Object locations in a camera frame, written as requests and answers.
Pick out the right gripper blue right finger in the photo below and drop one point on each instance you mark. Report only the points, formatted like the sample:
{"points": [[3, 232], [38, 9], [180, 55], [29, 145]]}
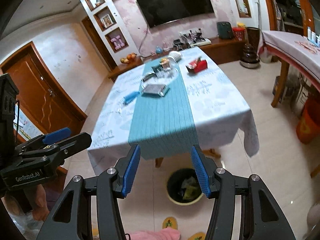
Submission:
{"points": [[205, 171]]}

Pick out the visible blue finger of the left gripper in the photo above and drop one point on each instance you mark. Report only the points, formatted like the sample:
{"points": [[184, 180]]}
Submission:
{"points": [[56, 136]]}

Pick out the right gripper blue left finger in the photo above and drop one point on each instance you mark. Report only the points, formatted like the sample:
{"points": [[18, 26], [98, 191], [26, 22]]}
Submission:
{"points": [[126, 168]]}

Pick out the white plastic bag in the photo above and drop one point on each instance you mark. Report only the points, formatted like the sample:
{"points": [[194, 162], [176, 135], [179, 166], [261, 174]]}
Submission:
{"points": [[27, 225]]}

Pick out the blue plastic wrapper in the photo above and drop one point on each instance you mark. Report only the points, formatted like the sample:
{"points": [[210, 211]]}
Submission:
{"points": [[130, 97]]}

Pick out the grey foil packet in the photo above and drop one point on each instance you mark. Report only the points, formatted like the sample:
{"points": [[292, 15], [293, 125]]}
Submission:
{"points": [[155, 90]]}

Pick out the red torn carton box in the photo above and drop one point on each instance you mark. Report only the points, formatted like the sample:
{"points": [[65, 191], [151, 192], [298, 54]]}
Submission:
{"points": [[196, 66]]}

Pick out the green yellow snack bag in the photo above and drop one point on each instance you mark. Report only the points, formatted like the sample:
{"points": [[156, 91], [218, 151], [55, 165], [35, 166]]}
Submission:
{"points": [[189, 191]]}

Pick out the yellow round trash bin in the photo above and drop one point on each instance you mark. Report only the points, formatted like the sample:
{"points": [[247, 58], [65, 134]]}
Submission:
{"points": [[174, 182]]}

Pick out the person's left hand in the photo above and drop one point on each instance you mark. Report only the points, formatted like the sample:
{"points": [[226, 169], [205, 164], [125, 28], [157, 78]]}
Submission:
{"points": [[29, 200]]}

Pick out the brown wooden door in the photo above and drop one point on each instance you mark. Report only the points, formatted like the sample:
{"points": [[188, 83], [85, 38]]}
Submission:
{"points": [[42, 99]]}

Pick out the teal striped table runner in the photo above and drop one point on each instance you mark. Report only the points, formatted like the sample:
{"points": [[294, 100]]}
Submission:
{"points": [[164, 126]]}

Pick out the left yellow slipper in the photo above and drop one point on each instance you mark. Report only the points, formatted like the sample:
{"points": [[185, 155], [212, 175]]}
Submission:
{"points": [[170, 222]]}

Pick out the yellow slipper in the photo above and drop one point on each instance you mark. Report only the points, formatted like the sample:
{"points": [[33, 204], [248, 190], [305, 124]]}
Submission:
{"points": [[197, 236], [170, 222]]}

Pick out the right yellow slipper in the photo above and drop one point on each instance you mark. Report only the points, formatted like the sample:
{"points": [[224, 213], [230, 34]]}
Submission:
{"points": [[197, 236]]}

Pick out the white patterned tablecloth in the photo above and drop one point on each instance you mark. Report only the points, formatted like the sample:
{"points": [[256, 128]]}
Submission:
{"points": [[202, 106]]}

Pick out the left pink trouser leg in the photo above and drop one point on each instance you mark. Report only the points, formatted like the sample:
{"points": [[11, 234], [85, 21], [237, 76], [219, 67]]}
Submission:
{"points": [[163, 234]]}

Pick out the dark green packet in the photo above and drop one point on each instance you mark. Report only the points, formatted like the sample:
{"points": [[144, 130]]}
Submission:
{"points": [[157, 69]]}

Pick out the clear plastic cup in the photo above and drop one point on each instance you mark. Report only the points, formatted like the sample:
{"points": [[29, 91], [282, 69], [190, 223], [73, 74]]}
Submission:
{"points": [[166, 78]]}

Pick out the fruit bowl with oranges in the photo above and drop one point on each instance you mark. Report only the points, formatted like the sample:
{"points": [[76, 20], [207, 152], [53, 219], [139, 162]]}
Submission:
{"points": [[129, 58]]}

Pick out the beige small carton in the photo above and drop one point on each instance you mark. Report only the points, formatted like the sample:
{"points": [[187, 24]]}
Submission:
{"points": [[165, 64]]}

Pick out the pink dumbbells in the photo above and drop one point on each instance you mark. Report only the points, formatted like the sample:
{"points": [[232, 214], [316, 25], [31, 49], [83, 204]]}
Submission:
{"points": [[117, 43]]}

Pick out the blue small teapot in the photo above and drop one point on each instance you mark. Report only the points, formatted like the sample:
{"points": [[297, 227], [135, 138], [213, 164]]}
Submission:
{"points": [[158, 50]]}

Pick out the grey checked paper cup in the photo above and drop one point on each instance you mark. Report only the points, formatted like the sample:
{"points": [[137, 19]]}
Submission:
{"points": [[175, 56]]}

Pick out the dark ceramic jar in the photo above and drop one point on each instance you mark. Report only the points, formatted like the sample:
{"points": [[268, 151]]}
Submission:
{"points": [[249, 58]]}

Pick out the framed photo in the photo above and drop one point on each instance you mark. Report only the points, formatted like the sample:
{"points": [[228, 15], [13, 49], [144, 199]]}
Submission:
{"points": [[107, 21]]}

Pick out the white set-top box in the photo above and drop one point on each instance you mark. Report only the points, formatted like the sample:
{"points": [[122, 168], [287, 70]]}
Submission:
{"points": [[200, 42]]}

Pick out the dark green appliance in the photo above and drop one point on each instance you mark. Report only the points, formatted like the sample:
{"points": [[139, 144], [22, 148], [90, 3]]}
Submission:
{"points": [[224, 30]]}

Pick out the red mesh basket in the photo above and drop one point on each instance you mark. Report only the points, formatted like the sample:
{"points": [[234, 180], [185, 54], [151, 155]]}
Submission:
{"points": [[239, 33]]}

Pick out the pink cloth side table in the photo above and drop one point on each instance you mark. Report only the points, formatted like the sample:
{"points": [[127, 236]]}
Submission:
{"points": [[293, 50]]}

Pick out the black wall television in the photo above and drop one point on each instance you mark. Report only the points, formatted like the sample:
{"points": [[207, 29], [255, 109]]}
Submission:
{"points": [[159, 12]]}

